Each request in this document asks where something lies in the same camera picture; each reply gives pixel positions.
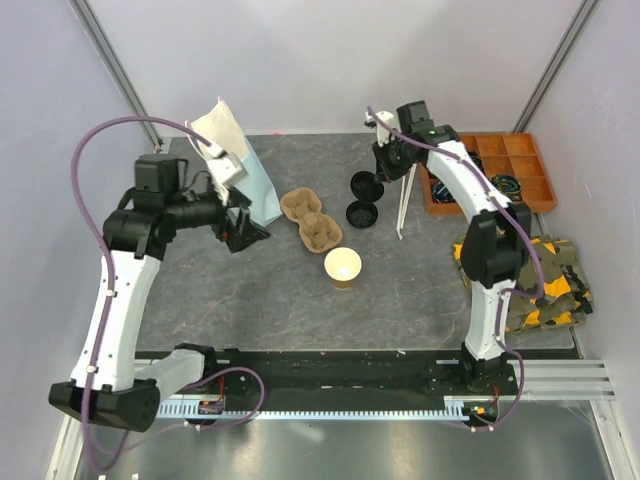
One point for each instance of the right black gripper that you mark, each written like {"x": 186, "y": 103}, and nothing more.
{"x": 384, "y": 173}

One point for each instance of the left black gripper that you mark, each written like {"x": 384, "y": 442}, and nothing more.
{"x": 246, "y": 232}

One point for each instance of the black plastic cup lid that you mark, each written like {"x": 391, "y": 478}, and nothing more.
{"x": 365, "y": 188}

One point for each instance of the white and blue paper bag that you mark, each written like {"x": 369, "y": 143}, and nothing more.
{"x": 221, "y": 127}

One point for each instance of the brown paper coffee cup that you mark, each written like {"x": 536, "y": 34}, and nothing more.
{"x": 342, "y": 265}

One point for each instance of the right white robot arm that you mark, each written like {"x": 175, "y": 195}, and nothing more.
{"x": 497, "y": 242}

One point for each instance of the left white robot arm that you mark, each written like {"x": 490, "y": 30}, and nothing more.
{"x": 104, "y": 387}

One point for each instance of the white wrapped straw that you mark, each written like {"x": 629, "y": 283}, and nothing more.
{"x": 410, "y": 176}
{"x": 401, "y": 214}

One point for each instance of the blue striped rolled tie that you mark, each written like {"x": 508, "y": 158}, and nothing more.
{"x": 441, "y": 194}

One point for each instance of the brown cardboard cup carrier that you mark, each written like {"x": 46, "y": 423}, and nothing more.
{"x": 318, "y": 231}

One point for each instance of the green yellow rolled tie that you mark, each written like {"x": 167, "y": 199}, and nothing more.
{"x": 508, "y": 185}

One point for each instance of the orange compartment tray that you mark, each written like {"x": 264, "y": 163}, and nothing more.
{"x": 514, "y": 154}

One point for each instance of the camouflage folded cloth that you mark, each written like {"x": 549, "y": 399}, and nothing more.
{"x": 567, "y": 298}

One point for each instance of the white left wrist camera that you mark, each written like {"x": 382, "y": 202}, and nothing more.
{"x": 225, "y": 168}

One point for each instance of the slotted cable duct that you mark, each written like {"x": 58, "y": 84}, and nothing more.
{"x": 193, "y": 409}

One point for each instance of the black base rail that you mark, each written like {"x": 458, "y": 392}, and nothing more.
{"x": 354, "y": 379}

